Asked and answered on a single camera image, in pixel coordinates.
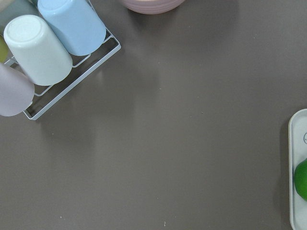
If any pale mint cup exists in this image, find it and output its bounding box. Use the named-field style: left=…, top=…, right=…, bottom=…
left=4, top=15, right=72, bottom=86

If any yellow-green cup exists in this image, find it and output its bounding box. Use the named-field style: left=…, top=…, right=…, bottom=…
left=0, top=36, right=9, bottom=62

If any lilac cup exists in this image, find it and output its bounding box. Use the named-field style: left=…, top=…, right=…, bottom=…
left=0, top=63, right=35, bottom=116

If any white wire cup rack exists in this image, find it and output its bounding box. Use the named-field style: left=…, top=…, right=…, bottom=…
left=0, top=0, right=121, bottom=120

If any cream rectangular tray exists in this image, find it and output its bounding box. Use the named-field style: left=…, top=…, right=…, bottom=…
left=288, top=109, right=307, bottom=230

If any light blue cup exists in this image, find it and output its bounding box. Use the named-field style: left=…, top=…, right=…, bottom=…
left=37, top=0, right=106, bottom=56

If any green lime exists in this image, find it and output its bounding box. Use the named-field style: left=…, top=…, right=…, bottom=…
left=294, top=159, right=307, bottom=201

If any pink ribbed bowl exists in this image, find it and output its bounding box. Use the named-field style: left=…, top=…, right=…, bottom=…
left=119, top=0, right=185, bottom=14

